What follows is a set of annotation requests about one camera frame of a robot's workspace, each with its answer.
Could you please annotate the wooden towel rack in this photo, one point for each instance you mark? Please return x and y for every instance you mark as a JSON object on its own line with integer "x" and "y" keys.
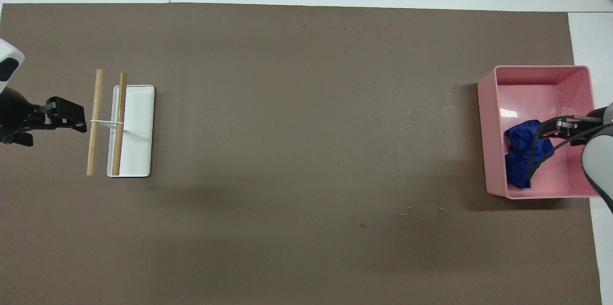
{"x": 96, "y": 104}

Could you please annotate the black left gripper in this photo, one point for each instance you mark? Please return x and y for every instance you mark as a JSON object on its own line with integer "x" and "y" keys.
{"x": 19, "y": 116}

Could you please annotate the brown table mat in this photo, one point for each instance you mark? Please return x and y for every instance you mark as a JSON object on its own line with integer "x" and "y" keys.
{"x": 287, "y": 175}

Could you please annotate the blue towel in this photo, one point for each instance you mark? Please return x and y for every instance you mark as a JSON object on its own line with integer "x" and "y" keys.
{"x": 519, "y": 152}

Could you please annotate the white rectangular tray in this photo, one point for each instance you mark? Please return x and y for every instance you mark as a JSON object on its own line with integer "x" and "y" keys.
{"x": 141, "y": 128}

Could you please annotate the pink plastic bin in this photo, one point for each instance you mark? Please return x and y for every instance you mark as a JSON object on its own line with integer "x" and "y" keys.
{"x": 527, "y": 94}

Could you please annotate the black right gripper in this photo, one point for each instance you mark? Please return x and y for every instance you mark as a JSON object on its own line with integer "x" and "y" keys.
{"x": 586, "y": 130}

